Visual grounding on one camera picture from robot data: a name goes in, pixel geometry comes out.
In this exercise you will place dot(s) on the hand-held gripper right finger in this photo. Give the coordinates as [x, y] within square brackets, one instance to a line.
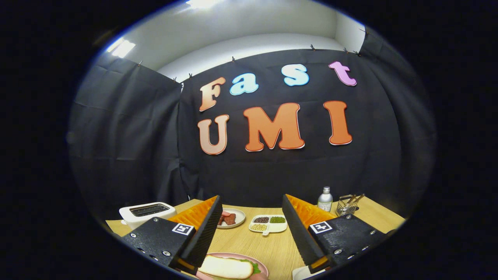
[297, 233]

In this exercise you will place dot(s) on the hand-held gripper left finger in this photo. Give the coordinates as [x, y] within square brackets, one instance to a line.
[206, 233]

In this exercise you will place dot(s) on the toasted bread slice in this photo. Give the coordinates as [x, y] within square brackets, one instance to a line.
[225, 267]

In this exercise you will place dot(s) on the green lettuce leaf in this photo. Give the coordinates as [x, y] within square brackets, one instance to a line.
[256, 268]

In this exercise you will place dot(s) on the brown meat piece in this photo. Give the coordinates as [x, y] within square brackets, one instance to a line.
[230, 219]
[221, 221]

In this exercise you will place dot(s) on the white divided bean dish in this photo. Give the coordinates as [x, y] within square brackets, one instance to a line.
[278, 227]

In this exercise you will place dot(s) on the grey round plate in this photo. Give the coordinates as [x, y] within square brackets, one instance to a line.
[240, 217]

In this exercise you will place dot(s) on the pink plate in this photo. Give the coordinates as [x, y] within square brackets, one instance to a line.
[237, 255]

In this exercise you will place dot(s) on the white empty dish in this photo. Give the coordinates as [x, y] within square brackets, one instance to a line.
[303, 274]

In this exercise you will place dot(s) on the green label metal bottle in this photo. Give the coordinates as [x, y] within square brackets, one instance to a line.
[325, 202]

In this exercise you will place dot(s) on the black backdrop cloth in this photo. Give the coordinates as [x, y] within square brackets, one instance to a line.
[272, 171]

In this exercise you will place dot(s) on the white toaster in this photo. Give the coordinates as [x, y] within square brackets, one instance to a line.
[134, 221]

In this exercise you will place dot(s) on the row of black cloth clips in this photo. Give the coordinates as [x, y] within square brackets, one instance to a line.
[312, 47]

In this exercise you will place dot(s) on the ceiling light panel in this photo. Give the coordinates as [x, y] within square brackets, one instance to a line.
[121, 47]

